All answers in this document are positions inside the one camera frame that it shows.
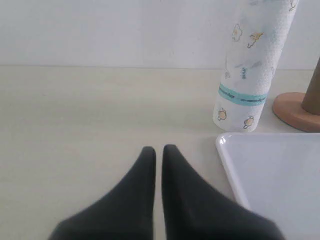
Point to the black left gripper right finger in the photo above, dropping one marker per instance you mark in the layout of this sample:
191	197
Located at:
194	210

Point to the white rectangular plastic tray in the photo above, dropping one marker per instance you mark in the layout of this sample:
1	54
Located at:
272	168

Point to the white printed paper towel roll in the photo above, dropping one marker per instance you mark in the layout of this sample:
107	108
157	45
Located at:
258	36

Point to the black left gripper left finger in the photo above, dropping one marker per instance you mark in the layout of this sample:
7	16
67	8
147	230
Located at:
124	213

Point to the wooden paper towel holder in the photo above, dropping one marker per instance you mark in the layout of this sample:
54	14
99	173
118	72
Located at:
291	108

